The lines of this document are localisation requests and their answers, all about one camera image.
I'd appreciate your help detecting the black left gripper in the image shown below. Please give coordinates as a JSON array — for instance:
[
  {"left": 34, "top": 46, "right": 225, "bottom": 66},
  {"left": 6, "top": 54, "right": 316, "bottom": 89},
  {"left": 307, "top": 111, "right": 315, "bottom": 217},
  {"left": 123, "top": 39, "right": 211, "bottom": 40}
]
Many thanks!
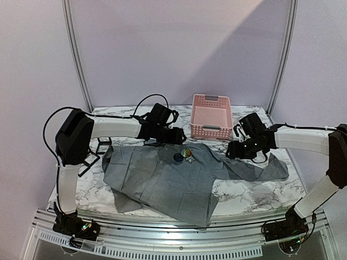
[{"left": 153, "top": 124, "right": 186, "bottom": 145}]

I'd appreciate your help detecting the grey button-up shirt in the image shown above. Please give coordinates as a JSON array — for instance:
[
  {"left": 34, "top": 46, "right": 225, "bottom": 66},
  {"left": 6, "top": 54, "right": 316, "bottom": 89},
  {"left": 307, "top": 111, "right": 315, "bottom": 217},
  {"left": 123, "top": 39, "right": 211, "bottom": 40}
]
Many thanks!
[{"left": 102, "top": 143, "right": 288, "bottom": 227}]

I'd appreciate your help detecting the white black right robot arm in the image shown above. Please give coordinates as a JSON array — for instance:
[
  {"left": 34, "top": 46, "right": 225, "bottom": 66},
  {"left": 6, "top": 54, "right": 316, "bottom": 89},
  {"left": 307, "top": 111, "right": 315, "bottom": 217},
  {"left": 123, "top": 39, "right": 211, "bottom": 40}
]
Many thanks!
[{"left": 226, "top": 113, "right": 346, "bottom": 245}]

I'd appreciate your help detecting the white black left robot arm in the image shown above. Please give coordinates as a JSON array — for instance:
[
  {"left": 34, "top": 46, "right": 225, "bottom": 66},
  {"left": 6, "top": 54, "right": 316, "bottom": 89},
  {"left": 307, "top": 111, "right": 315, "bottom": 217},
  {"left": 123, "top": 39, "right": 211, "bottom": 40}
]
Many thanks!
[{"left": 51, "top": 103, "right": 187, "bottom": 247}]

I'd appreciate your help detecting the round green orange badge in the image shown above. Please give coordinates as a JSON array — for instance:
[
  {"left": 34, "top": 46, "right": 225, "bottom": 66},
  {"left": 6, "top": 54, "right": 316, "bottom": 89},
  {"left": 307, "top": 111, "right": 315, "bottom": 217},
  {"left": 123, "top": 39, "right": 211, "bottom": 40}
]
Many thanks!
[{"left": 181, "top": 148, "right": 191, "bottom": 158}]

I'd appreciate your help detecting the round blue badge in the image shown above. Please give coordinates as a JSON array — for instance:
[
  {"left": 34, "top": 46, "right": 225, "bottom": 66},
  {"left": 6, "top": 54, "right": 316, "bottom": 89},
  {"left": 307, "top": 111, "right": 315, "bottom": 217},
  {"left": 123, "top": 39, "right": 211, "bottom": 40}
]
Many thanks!
[{"left": 173, "top": 153, "right": 184, "bottom": 162}]

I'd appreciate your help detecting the pink perforated plastic basket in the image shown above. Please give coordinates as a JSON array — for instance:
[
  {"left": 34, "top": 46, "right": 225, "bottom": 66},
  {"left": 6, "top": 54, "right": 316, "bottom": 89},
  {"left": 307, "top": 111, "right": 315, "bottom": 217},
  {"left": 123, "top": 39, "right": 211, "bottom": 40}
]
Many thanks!
[{"left": 190, "top": 94, "right": 233, "bottom": 140}]

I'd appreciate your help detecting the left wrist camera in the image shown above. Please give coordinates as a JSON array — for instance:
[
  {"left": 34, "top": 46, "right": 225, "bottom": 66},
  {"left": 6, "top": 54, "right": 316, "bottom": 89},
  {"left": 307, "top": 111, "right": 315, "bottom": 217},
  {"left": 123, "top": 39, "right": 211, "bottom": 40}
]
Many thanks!
[{"left": 166, "top": 110, "right": 179, "bottom": 127}]

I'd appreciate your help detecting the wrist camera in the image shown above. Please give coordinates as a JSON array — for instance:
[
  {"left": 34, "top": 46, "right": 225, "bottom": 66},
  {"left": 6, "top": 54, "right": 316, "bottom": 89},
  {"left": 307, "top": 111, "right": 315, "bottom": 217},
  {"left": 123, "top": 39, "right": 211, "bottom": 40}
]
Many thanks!
[
  {"left": 233, "top": 123, "right": 246, "bottom": 142},
  {"left": 166, "top": 110, "right": 179, "bottom": 127}
]

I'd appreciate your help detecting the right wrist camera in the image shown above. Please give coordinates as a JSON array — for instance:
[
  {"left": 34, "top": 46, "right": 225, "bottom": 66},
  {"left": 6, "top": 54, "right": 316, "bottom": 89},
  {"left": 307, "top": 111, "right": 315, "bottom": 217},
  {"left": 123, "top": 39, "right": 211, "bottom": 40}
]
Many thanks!
[{"left": 233, "top": 123, "right": 246, "bottom": 142}]

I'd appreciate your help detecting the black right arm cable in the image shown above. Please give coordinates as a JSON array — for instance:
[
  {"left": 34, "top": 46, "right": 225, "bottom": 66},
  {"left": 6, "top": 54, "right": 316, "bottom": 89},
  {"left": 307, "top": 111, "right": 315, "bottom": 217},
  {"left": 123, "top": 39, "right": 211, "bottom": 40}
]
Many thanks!
[{"left": 252, "top": 123, "right": 339, "bottom": 165}]

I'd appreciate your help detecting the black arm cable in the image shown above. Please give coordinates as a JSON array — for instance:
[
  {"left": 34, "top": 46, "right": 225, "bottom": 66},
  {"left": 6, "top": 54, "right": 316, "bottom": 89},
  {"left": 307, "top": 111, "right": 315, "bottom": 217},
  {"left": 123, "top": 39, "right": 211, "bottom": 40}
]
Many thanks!
[
  {"left": 252, "top": 123, "right": 339, "bottom": 165},
  {"left": 43, "top": 93, "right": 170, "bottom": 196}
]

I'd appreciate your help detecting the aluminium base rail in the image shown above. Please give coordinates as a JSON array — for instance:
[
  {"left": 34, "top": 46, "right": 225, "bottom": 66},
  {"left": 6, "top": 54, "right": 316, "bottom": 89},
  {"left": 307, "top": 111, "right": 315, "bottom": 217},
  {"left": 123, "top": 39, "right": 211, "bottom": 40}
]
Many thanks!
[{"left": 23, "top": 210, "right": 338, "bottom": 259}]

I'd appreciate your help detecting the black frame display box pair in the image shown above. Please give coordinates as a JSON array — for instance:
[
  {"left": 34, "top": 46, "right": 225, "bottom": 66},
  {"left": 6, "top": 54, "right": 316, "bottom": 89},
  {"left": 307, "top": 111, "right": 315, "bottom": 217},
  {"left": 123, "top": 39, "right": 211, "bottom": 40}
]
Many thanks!
[{"left": 78, "top": 150, "right": 100, "bottom": 178}]

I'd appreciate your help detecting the right aluminium corner post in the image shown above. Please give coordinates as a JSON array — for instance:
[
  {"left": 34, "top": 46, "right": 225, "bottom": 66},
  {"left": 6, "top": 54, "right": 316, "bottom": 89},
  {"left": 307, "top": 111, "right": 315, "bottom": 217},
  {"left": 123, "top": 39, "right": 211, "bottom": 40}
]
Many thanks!
[{"left": 266, "top": 0, "right": 298, "bottom": 116}]

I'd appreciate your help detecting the aluminium corner post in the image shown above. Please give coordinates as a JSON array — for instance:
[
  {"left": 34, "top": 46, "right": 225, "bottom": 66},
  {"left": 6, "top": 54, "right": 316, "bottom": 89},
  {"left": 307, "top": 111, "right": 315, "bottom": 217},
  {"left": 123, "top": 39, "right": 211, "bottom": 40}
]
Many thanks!
[
  {"left": 266, "top": 0, "right": 298, "bottom": 116},
  {"left": 62, "top": 0, "right": 94, "bottom": 112}
]

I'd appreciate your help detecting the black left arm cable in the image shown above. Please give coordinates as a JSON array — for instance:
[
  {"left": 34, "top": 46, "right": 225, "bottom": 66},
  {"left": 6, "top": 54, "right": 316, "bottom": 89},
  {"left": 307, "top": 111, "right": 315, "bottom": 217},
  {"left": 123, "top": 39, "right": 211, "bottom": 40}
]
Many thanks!
[{"left": 43, "top": 93, "right": 170, "bottom": 196}]

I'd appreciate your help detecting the left aluminium corner post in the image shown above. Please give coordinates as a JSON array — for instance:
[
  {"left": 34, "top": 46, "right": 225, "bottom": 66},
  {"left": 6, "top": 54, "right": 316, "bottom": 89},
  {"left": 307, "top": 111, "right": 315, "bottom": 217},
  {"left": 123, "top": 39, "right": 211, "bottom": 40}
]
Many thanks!
[{"left": 62, "top": 0, "right": 94, "bottom": 112}]

